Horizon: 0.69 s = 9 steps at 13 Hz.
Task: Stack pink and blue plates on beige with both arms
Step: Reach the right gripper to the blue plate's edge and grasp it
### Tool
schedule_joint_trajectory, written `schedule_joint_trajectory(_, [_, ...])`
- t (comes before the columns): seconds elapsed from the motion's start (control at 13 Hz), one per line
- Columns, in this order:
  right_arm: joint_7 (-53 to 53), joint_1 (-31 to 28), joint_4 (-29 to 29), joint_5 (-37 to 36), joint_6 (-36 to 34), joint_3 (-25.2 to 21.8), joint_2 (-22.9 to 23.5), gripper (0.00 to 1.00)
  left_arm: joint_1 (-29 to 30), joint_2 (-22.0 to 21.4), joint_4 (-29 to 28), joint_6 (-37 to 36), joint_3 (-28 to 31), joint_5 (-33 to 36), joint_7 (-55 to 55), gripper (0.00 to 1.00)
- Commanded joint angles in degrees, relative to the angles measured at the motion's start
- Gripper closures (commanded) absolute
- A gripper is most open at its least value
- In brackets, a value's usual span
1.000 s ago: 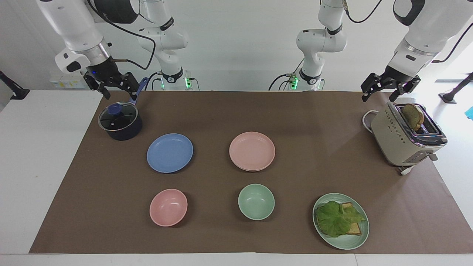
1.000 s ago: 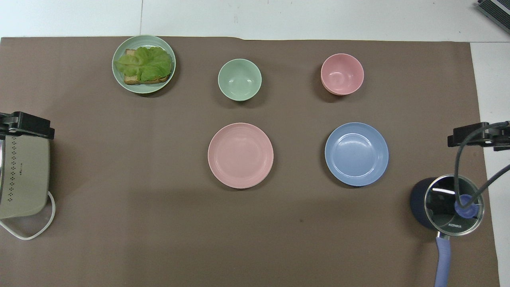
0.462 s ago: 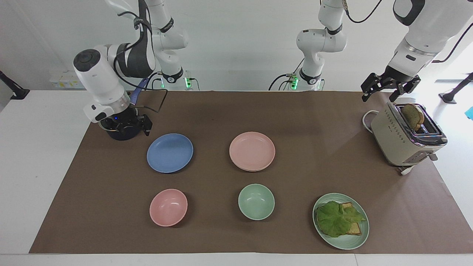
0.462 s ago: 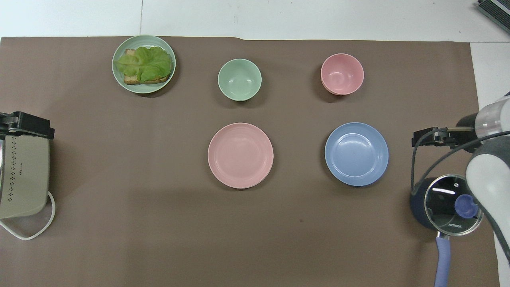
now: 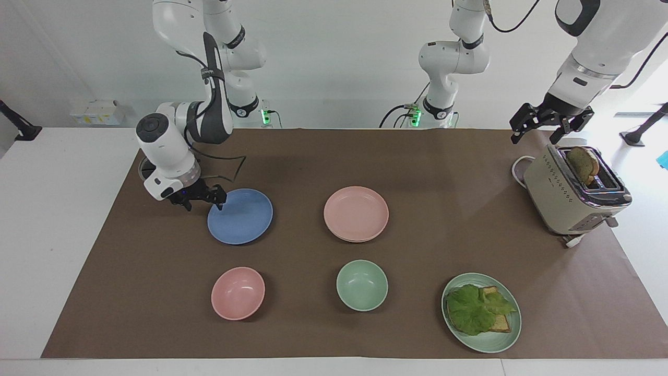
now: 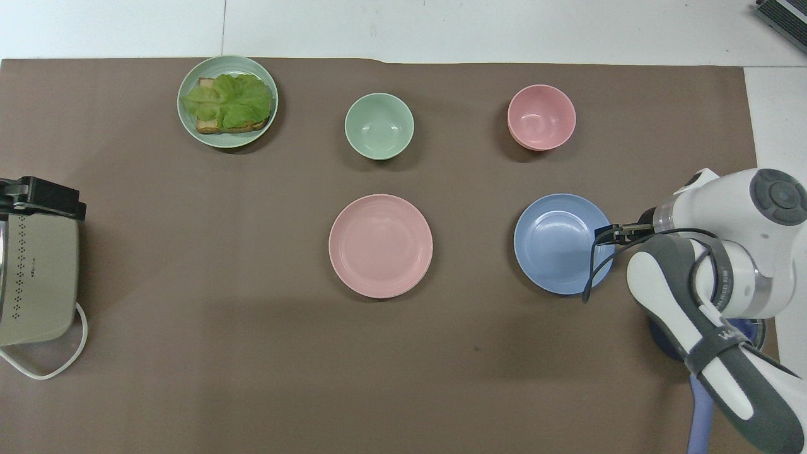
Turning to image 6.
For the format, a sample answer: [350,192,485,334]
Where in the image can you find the blue plate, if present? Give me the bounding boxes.
[513,193,616,296]

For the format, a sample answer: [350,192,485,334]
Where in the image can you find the green plate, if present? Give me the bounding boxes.
[177,55,279,149]

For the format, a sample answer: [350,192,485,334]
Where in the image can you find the beige appliance with black handle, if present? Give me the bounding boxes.
[0,177,87,347]

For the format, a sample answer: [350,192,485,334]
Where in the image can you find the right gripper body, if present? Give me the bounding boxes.
[623,210,658,245]

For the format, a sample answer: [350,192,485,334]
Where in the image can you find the pink bowl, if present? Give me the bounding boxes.
[507,84,577,152]

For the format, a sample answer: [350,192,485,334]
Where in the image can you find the green bowl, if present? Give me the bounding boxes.
[344,93,415,161]

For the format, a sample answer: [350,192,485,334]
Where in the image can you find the black cable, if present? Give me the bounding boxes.
[581,224,723,314]

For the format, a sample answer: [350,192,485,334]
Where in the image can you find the pink plate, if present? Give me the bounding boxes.
[328,194,434,300]

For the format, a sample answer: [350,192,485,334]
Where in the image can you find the toast slice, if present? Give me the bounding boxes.
[195,77,272,135]

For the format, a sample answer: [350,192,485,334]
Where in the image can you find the grey ribbed device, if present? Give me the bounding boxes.
[755,0,807,55]

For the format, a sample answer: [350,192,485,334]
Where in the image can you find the green lettuce leaf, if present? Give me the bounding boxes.
[182,73,274,131]

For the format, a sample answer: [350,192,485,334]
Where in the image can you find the blue frying pan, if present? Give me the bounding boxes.
[648,314,769,454]

